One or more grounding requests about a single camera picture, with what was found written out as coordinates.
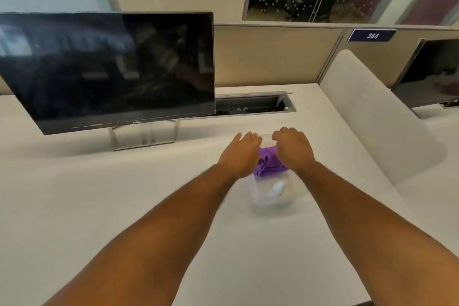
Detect purple microfibre cloth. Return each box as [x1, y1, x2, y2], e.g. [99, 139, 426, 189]
[252, 146, 289, 177]

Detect open grey desk cable hatch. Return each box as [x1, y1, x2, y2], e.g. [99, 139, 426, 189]
[215, 91, 297, 115]

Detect beige partition panel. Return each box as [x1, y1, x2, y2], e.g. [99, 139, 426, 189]
[0, 23, 345, 97]
[342, 26, 459, 87]

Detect white desk divider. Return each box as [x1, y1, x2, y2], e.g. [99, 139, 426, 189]
[319, 49, 449, 186]

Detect blue number sign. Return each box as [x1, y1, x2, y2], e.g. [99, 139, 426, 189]
[348, 29, 397, 43]

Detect person's right forearm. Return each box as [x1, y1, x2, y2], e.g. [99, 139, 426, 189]
[295, 160, 459, 306]

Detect person's left forearm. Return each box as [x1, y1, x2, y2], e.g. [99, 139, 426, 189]
[43, 164, 237, 306]

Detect small white spray bottle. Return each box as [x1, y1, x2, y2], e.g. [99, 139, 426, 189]
[265, 179, 288, 199]

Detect black monitor with silver stand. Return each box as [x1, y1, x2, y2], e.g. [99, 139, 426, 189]
[0, 11, 216, 152]

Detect person's left hand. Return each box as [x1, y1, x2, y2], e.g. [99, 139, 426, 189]
[217, 131, 263, 183]

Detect person's right hand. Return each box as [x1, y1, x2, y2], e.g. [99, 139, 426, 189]
[271, 126, 316, 175]

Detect clear plastic container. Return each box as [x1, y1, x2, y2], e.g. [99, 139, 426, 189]
[249, 132, 307, 211]

